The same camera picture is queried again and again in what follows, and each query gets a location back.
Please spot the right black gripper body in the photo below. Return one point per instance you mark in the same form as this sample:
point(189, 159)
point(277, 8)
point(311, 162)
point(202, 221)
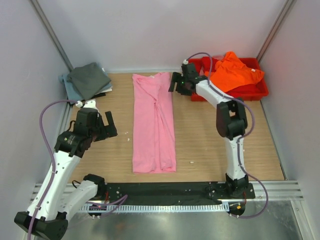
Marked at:
point(181, 87)

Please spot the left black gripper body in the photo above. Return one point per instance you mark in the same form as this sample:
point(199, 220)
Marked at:
point(97, 132)

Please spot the pink t-shirt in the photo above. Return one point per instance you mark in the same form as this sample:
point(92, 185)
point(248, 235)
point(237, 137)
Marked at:
point(154, 145)

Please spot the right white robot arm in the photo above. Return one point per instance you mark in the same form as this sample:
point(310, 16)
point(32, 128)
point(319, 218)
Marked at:
point(231, 122)

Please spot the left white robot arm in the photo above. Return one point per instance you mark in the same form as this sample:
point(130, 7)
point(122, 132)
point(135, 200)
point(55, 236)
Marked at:
point(49, 214)

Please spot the light blue folded t-shirt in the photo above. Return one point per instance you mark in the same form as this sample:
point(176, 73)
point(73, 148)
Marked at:
point(72, 93)

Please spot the black folded t-shirt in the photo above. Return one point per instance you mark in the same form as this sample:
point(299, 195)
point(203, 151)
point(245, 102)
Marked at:
point(102, 94)

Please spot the grey folded t-shirt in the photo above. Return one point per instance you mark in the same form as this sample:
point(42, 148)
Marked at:
point(88, 80)

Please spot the red plastic bin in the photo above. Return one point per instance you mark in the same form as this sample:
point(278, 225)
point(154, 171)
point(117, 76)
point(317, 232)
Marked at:
point(251, 92)

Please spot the orange t-shirt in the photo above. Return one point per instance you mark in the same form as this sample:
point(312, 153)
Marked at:
point(229, 73)

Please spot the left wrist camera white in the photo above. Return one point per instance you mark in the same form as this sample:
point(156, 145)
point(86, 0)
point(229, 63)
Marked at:
point(92, 104)

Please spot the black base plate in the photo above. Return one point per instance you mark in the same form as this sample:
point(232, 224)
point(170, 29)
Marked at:
point(176, 199)

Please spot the white slotted cable duct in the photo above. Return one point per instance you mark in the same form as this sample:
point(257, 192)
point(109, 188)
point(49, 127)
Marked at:
point(126, 209)

